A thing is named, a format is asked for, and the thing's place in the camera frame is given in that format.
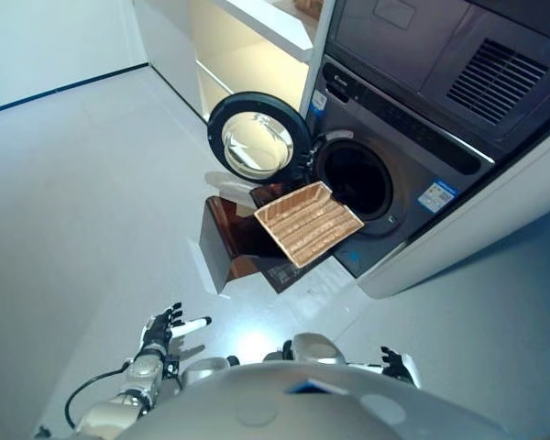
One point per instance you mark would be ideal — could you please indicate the brown acrylic stool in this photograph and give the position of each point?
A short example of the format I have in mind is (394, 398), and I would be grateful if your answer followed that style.
(220, 243)

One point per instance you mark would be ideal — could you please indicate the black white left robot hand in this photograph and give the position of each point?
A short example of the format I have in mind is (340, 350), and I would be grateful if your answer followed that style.
(160, 332)

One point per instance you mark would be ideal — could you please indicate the grey robot torso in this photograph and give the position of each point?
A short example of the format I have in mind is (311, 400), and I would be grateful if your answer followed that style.
(279, 412)

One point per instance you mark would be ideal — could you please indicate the blue white energy label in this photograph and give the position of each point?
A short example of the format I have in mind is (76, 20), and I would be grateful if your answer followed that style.
(436, 196)

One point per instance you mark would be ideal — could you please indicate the wicker laundry basket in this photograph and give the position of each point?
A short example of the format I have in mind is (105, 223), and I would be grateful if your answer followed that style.
(307, 224)

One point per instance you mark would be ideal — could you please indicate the grey drum washing machine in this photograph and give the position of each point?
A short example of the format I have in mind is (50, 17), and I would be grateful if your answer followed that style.
(417, 151)

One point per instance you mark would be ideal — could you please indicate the silver robot leg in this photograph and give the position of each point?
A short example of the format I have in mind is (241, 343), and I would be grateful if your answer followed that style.
(206, 369)
(311, 348)

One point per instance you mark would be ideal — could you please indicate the round washing machine door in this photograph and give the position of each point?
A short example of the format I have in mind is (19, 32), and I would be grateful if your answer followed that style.
(256, 137)

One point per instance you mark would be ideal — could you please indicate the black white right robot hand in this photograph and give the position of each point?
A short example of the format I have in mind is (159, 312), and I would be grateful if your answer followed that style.
(401, 364)

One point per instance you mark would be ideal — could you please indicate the silver right robot leg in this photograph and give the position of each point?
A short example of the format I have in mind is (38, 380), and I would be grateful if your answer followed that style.
(311, 348)

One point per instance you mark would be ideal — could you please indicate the silver left robot leg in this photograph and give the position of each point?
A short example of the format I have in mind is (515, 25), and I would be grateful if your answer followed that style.
(206, 369)

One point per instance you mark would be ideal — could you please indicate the blue barcode sticker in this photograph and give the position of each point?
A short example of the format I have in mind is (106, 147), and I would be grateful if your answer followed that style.
(318, 102)

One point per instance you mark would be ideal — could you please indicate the white vertical cabinet post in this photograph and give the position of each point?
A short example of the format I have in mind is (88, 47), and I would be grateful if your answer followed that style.
(318, 59)

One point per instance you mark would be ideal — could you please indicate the grey front-load washing machine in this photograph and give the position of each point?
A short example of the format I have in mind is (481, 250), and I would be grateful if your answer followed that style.
(417, 46)

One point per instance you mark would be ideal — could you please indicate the white cabinet side panel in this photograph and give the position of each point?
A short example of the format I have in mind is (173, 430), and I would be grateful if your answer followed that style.
(463, 238)

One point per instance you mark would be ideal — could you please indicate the small blue sticker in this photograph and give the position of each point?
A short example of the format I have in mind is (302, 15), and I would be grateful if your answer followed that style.
(355, 258)

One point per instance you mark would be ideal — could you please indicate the white counter cabinet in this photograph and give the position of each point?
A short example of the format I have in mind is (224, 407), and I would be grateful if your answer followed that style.
(238, 46)

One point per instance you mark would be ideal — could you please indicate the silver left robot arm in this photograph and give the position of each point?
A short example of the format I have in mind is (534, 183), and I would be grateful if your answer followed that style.
(119, 399)

